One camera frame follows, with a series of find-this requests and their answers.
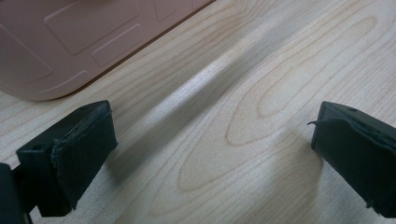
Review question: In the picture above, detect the pink plastic tray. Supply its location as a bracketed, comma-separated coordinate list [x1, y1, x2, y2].
[0, 0, 217, 102]

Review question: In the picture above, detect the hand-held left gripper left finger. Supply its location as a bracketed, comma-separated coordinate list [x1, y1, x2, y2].
[16, 99, 119, 218]

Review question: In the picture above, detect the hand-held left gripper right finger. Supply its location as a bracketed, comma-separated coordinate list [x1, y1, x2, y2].
[307, 101, 396, 218]

